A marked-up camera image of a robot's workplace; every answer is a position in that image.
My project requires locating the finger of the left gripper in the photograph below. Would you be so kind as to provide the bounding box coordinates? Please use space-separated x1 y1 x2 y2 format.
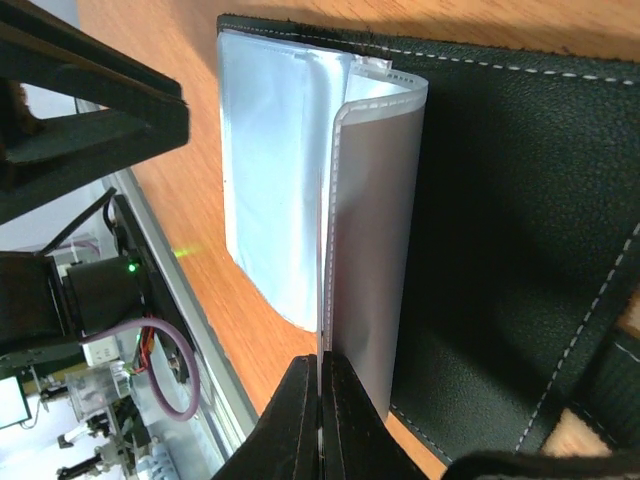
1 1 189 220

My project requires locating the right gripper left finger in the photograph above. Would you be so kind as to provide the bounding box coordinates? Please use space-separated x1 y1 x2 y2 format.
214 355 320 480

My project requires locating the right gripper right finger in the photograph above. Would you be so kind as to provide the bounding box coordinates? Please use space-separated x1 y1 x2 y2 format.
321 351 426 479

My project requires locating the black leather card holder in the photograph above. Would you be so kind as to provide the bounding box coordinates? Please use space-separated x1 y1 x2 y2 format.
218 15 639 464

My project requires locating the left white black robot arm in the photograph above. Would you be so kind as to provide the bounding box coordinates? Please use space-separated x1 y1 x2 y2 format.
1 1 189 369

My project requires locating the aluminium table edge rail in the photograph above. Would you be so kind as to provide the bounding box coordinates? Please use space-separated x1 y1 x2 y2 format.
104 169 258 479

